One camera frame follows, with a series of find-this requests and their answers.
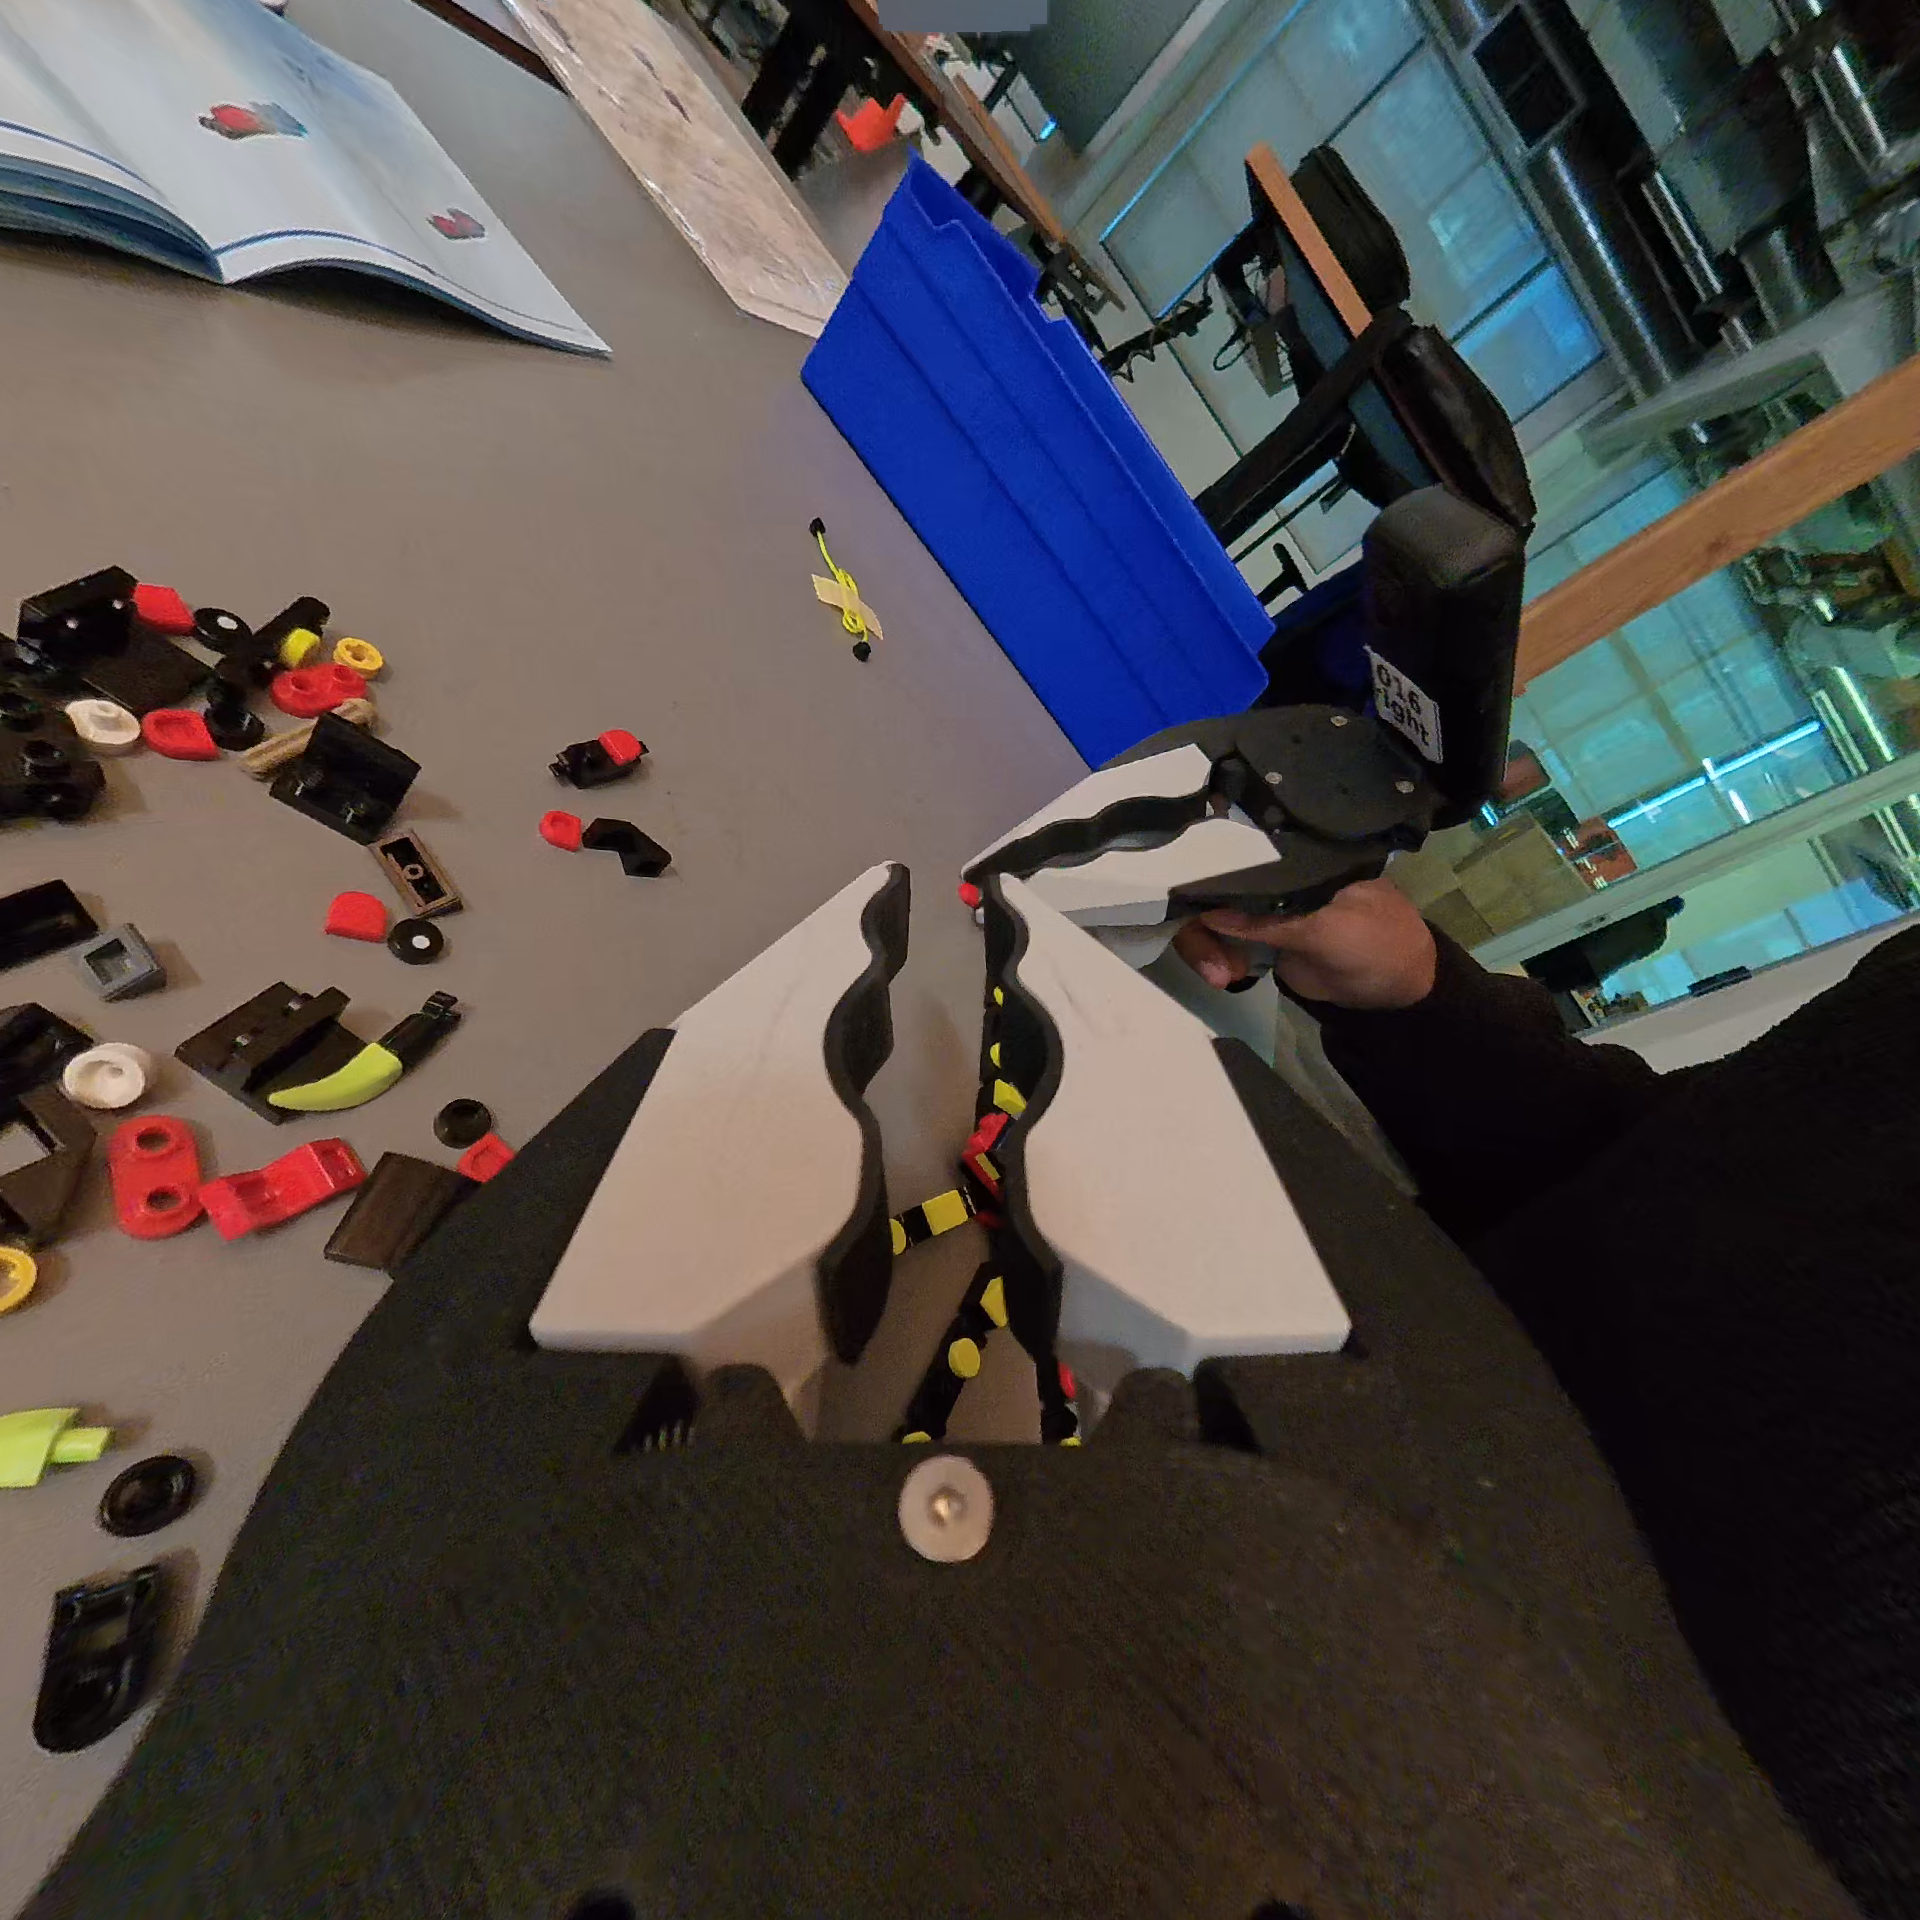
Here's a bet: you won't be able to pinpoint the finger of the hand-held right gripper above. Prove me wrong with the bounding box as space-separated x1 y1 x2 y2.
1030 816 1288 928
961 743 1228 888

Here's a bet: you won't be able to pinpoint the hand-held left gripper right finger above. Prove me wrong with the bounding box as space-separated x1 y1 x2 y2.
981 872 1355 1444

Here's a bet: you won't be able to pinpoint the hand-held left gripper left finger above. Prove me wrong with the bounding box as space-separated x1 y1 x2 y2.
529 862 915 1444

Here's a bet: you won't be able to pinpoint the black lego assembly yellow studs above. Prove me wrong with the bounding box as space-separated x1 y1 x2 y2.
892 885 1086 1448

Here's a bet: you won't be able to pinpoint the person's right forearm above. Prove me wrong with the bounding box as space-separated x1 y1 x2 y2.
1302 914 1920 1920

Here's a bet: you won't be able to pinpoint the pile of loose lego pieces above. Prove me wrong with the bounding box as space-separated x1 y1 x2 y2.
0 563 676 1758

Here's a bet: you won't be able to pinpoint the person's right hand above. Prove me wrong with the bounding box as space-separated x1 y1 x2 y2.
1176 875 1443 1010

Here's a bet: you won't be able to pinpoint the blue plastic bin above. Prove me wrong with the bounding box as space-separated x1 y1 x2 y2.
801 150 1278 771

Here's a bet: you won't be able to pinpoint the black office chair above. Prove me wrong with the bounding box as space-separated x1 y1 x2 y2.
1398 320 1537 530

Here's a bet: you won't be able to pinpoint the wooden ceiling beam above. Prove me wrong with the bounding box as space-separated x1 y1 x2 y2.
1512 352 1920 694

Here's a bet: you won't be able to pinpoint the long wooden background table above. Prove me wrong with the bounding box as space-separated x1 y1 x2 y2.
840 0 1125 308

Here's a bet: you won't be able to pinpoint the grey printed paper sheet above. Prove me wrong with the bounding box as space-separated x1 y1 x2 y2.
504 0 856 341

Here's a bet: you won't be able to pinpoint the open instruction booklet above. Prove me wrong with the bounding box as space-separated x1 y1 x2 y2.
0 0 614 359

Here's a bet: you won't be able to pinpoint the yellow cord with tape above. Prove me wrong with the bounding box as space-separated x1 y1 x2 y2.
808 517 888 662

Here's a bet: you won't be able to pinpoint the grey wall screen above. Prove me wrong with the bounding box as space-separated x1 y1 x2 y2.
1017 0 1203 152

